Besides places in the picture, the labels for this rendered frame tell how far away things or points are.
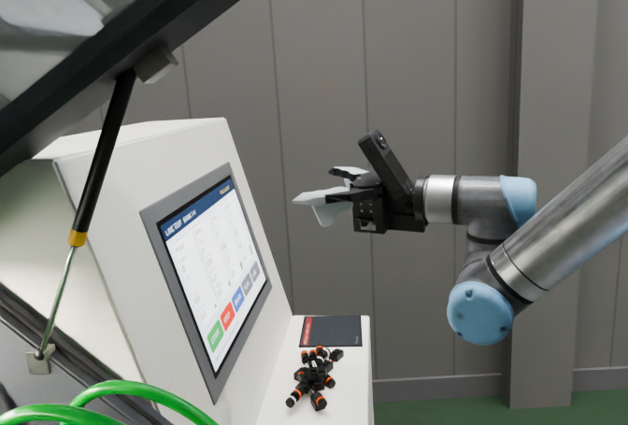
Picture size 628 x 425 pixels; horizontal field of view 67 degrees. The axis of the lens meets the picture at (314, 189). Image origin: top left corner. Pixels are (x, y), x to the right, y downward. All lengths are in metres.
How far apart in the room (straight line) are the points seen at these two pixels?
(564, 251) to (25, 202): 0.64
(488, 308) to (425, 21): 1.76
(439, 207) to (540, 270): 0.19
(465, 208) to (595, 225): 0.20
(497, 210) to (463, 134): 1.59
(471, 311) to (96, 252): 0.47
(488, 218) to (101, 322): 0.54
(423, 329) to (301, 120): 1.20
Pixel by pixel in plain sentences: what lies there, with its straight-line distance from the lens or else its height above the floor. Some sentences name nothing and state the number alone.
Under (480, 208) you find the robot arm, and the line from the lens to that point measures 0.71.
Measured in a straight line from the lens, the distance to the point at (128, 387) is 0.57.
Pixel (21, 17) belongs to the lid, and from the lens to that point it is 0.41.
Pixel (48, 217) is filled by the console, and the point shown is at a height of 1.48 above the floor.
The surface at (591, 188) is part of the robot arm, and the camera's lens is 0.58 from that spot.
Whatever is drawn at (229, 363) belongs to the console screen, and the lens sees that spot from 0.95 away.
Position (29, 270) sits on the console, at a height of 1.41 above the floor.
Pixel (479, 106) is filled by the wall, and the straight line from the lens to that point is 2.29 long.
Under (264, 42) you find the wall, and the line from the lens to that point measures 2.18.
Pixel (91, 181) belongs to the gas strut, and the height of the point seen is 1.53.
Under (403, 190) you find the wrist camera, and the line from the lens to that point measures 0.73.
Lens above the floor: 1.62
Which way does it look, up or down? 12 degrees down
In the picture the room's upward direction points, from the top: 4 degrees counter-clockwise
